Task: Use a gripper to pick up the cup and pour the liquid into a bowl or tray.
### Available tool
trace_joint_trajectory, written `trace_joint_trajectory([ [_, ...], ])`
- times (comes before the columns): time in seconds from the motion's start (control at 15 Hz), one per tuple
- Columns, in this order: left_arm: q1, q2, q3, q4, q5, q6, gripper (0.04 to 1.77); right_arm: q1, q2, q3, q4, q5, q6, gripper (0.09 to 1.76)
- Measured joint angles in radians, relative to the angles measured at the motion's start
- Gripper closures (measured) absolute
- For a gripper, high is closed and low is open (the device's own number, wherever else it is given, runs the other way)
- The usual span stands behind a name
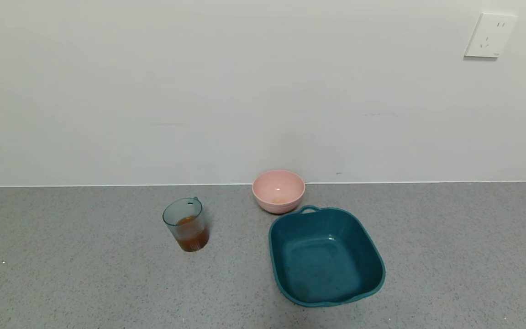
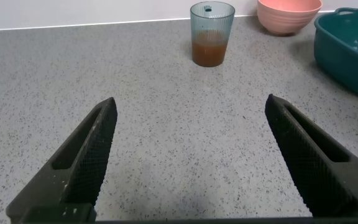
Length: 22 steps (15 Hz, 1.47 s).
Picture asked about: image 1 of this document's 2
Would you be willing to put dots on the clear ribbed plastic cup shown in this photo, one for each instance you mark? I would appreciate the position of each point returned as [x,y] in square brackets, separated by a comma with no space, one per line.
[184,212]

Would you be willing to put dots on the brown liquid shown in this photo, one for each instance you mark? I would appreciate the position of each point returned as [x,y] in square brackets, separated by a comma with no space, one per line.
[193,236]

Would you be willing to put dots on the pink bowl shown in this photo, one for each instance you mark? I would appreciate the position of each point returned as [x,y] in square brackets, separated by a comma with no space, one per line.
[277,192]

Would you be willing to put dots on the teal square basin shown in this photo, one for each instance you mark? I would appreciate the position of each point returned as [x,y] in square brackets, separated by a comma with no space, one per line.
[324,260]

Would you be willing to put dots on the white wall socket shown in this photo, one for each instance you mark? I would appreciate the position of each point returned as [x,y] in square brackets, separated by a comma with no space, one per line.
[490,35]

